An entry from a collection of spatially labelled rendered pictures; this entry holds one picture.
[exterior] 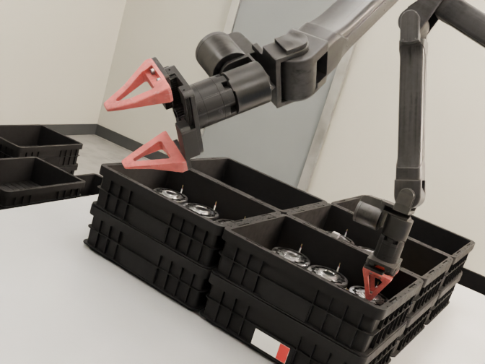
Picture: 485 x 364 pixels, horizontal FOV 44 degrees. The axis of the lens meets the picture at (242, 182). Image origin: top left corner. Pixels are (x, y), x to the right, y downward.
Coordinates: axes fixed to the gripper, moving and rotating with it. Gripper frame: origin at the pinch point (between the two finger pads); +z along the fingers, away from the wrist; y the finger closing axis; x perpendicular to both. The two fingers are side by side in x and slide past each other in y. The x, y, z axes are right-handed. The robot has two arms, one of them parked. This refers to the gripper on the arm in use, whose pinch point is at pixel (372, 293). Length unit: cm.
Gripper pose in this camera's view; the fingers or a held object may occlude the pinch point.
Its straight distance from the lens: 146.6
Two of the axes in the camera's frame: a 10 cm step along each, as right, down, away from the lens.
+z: -2.8, 9.3, 2.5
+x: 8.6, 3.6, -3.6
